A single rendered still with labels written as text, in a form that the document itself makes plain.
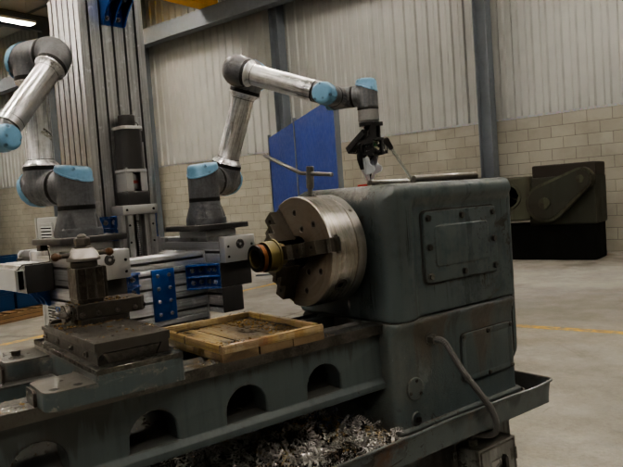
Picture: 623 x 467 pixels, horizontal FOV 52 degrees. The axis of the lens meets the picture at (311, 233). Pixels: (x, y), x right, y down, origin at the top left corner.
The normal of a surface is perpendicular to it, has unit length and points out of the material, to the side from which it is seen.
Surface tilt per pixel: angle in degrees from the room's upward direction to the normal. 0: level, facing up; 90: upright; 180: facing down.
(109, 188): 90
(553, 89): 90
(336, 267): 104
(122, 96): 90
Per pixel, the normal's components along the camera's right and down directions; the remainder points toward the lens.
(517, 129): -0.61, 0.08
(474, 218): 0.61, 0.00
